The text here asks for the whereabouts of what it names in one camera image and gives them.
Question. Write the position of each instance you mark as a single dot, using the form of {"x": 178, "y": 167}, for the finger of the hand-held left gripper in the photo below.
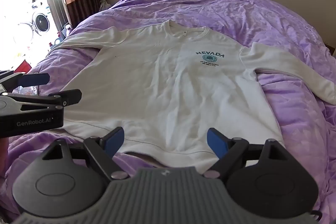
{"x": 36, "y": 79}
{"x": 69, "y": 98}

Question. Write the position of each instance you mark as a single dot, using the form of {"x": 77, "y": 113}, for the purple bed cover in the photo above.
{"x": 189, "y": 3}

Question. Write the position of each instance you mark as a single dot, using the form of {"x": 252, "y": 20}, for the white washing machine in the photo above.
{"x": 42, "y": 19}

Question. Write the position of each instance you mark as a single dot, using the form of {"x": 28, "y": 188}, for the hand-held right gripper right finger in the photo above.
{"x": 215, "y": 142}

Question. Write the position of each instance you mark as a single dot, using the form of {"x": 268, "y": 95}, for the red box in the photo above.
{"x": 24, "y": 66}

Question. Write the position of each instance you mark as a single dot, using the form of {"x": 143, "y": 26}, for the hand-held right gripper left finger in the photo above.
{"x": 117, "y": 138}

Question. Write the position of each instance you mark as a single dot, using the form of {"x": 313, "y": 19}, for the white printed sweatshirt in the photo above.
{"x": 157, "y": 82}

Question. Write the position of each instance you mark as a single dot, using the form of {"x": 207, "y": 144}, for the white plastic bottle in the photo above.
{"x": 67, "y": 29}

